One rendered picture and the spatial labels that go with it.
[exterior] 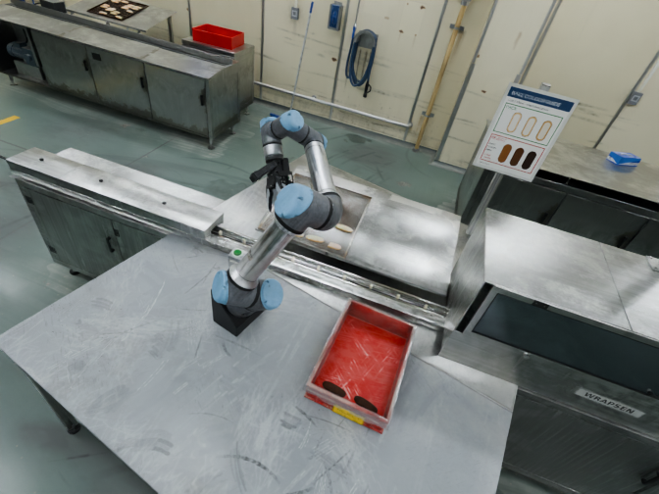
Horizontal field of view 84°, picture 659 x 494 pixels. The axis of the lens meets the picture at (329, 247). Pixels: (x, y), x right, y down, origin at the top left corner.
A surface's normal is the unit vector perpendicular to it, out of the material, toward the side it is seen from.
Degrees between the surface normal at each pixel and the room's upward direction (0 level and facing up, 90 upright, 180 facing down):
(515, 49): 90
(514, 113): 90
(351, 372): 0
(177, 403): 0
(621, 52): 90
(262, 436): 0
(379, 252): 10
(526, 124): 90
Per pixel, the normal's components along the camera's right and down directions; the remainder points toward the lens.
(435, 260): 0.09, -0.63
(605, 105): -0.32, 0.59
